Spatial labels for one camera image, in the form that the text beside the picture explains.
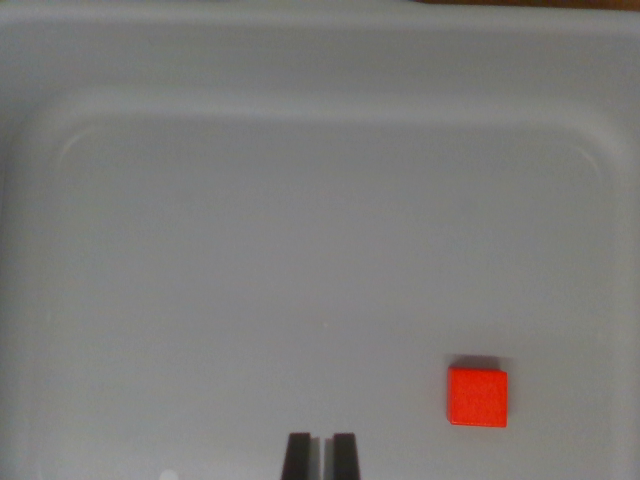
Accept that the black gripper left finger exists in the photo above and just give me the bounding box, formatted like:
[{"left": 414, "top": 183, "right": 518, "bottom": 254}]
[{"left": 281, "top": 432, "right": 321, "bottom": 480}]

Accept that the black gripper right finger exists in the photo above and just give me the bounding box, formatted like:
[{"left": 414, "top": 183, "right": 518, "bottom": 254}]
[{"left": 323, "top": 432, "right": 362, "bottom": 480}]

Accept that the red block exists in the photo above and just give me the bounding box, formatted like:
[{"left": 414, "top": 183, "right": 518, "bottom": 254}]
[{"left": 445, "top": 365, "right": 509, "bottom": 429}]

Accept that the grey plastic tray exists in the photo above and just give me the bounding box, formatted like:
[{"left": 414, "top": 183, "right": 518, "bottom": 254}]
[{"left": 0, "top": 0, "right": 640, "bottom": 480}]

